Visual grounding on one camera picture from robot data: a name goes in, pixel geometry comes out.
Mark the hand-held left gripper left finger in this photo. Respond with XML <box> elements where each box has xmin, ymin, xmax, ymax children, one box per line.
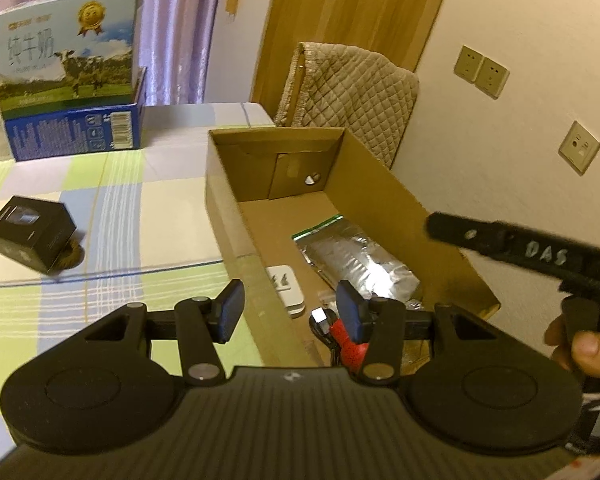
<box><xmin>82</xmin><ymin>279</ymin><xmax>246</xmax><ymax>387</ymax></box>

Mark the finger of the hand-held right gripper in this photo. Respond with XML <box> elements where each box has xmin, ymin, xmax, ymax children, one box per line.
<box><xmin>426</xmin><ymin>212</ymin><xmax>600</xmax><ymax>281</ymax></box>

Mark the beige wall socket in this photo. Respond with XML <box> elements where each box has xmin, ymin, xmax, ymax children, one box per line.
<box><xmin>454</xmin><ymin>45</ymin><xmax>485</xmax><ymax>82</ymax></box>
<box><xmin>559</xmin><ymin>121</ymin><xmax>600</xmax><ymax>176</ymax></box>
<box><xmin>475</xmin><ymin>57</ymin><xmax>510</xmax><ymax>99</ymax></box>

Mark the pink curtain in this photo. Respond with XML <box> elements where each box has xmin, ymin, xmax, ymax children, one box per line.
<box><xmin>0</xmin><ymin>0</ymin><xmax>281</xmax><ymax>107</ymax></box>

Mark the red and blue cat toy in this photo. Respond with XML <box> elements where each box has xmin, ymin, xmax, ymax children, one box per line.
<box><xmin>329</xmin><ymin>316</ymin><xmax>370</xmax><ymax>372</ymax></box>

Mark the plaid bed sheet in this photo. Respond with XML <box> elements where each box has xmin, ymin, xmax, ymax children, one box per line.
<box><xmin>0</xmin><ymin>102</ymin><xmax>281</xmax><ymax>461</ymax></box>

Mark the milk carton with cow picture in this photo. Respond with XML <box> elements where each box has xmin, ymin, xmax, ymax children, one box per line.
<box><xmin>0</xmin><ymin>0</ymin><xmax>146</xmax><ymax>121</ymax></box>

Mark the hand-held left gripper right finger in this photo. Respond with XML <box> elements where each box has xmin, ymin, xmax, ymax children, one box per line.
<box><xmin>336</xmin><ymin>280</ymin><xmax>511</xmax><ymax>387</ymax></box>

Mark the small black packet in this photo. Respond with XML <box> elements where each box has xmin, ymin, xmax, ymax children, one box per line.
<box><xmin>307</xmin><ymin>309</ymin><xmax>342</xmax><ymax>351</ymax></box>

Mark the silver foil tea pouch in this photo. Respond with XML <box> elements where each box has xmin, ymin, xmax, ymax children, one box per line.
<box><xmin>291</xmin><ymin>214</ymin><xmax>423</xmax><ymax>306</ymax></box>

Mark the blue printed box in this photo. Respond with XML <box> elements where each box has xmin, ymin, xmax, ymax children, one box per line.
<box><xmin>2</xmin><ymin>67</ymin><xmax>148</xmax><ymax>162</ymax></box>

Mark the person's right hand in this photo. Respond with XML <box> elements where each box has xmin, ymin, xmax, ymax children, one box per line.
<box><xmin>545</xmin><ymin>315</ymin><xmax>600</xmax><ymax>379</ymax></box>

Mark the beige quilted cover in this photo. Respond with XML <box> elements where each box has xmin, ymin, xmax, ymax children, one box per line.
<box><xmin>274</xmin><ymin>41</ymin><xmax>421</xmax><ymax>170</ymax></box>

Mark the cardboard box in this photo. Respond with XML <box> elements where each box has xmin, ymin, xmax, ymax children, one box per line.
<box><xmin>205</xmin><ymin>127</ymin><xmax>501</xmax><ymax>368</ymax></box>

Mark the white power adapter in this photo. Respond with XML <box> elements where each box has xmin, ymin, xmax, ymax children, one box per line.
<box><xmin>266</xmin><ymin>264</ymin><xmax>307</xmax><ymax>319</ymax></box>

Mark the black product box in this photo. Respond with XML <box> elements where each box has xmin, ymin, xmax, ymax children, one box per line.
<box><xmin>0</xmin><ymin>196</ymin><xmax>78</xmax><ymax>275</ymax></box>

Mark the wooden door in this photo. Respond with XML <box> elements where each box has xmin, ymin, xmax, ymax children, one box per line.
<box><xmin>250</xmin><ymin>0</ymin><xmax>458</xmax><ymax>121</ymax></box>

